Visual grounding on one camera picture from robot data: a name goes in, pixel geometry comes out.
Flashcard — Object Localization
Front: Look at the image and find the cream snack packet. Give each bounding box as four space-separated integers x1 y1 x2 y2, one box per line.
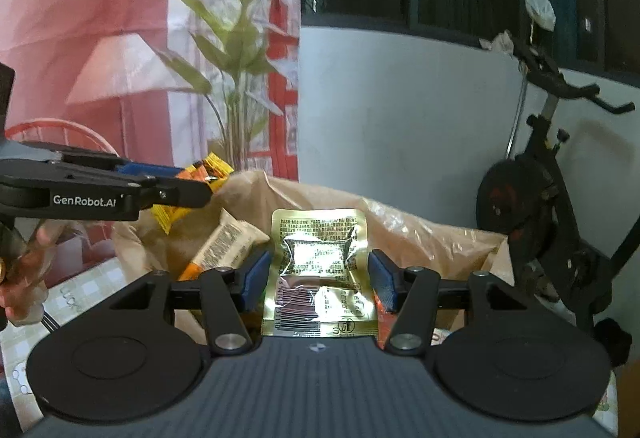
177 210 272 283

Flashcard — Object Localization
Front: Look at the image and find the white plastic cover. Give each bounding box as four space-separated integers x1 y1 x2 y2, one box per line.
525 0 557 31

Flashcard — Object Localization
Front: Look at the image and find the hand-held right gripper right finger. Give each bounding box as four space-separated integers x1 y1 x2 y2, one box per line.
368 248 536 358

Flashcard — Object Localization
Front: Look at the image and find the yellow orange snack packet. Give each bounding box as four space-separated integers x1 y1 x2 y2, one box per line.
151 152 236 235

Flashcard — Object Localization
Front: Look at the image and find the cardboard box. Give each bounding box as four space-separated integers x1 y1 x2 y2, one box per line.
112 169 516 354

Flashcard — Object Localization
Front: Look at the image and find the person's left hand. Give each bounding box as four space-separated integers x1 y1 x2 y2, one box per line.
0 218 68 325

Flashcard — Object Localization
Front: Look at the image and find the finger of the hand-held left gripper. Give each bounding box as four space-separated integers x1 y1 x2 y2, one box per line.
20 143 178 178
47 158 212 210

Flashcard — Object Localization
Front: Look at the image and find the crumpled white tissue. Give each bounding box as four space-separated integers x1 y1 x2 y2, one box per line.
479 30 516 54

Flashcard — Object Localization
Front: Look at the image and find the checked tablecloth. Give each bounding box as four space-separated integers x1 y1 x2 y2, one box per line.
0 263 621 438

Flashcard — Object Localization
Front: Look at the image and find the gold foil packet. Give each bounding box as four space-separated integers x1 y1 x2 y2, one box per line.
260 207 379 339

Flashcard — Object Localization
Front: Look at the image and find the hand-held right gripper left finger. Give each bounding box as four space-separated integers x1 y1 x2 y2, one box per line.
107 248 273 356

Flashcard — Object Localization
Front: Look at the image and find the black exercise bike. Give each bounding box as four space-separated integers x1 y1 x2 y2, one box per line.
475 35 640 369

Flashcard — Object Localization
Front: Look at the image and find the wooden door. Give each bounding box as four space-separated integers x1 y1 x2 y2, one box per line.
614 360 640 438

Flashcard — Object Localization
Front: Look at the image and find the wall poster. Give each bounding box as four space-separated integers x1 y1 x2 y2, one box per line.
0 0 303 279

